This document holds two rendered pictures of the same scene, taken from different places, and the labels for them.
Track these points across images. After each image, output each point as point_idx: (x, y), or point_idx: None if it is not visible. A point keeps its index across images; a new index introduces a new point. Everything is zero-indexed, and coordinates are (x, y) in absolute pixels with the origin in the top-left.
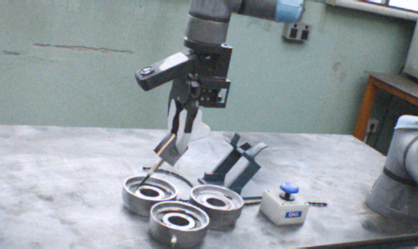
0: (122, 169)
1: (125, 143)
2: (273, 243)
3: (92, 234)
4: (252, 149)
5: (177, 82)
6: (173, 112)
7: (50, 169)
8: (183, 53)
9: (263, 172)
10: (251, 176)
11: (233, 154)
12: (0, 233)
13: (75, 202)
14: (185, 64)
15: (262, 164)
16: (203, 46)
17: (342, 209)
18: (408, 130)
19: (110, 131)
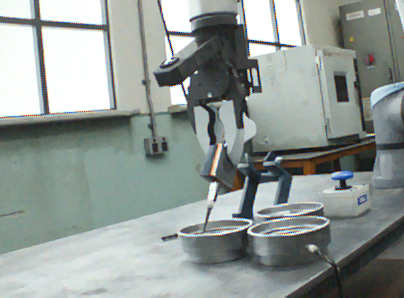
0: (141, 246)
1: (112, 234)
2: (378, 223)
3: (207, 292)
4: (232, 202)
5: (199, 78)
6: (205, 119)
7: (62, 272)
8: (196, 40)
9: (270, 206)
10: (289, 190)
11: (251, 183)
12: None
13: (135, 281)
14: (210, 43)
15: (259, 204)
16: (223, 18)
17: (374, 195)
18: (391, 95)
19: (84, 234)
